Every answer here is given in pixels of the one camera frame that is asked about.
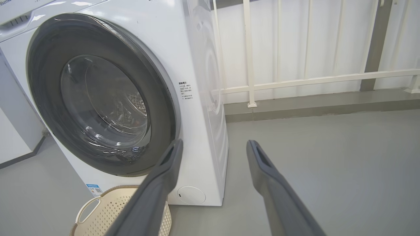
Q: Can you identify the black round glass door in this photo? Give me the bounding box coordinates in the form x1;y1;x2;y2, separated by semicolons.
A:
26;13;178;177

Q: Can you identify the white metal railing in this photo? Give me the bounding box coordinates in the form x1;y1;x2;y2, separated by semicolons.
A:
212;0;420;108

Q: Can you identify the white front-load washing machine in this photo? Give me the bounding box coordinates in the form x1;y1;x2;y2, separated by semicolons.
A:
0;0;229;207

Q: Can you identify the grey raised floor ledge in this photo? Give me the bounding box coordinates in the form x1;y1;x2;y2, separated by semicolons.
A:
224;88;420;123

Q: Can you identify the cream perforated laundry basket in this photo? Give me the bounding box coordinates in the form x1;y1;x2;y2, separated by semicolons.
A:
70;185;172;236

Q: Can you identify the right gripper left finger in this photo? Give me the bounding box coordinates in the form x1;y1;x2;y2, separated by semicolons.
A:
104;139;184;236

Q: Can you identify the blue energy label sticker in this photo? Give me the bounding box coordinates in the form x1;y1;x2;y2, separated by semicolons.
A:
86;184;103;197

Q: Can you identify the white detergent drawer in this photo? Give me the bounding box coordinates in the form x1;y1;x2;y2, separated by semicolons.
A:
0;10;35;43

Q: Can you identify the grey vertical post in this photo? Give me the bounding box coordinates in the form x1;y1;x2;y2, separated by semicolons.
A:
360;0;393;91

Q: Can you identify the perforated steel drum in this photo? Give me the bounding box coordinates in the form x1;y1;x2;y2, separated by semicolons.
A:
108;91;149;132

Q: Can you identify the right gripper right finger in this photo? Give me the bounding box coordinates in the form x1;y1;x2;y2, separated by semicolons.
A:
246;140;327;236

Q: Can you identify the round white filter cover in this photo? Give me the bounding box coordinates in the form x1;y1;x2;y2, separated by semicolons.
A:
177;186;206;205

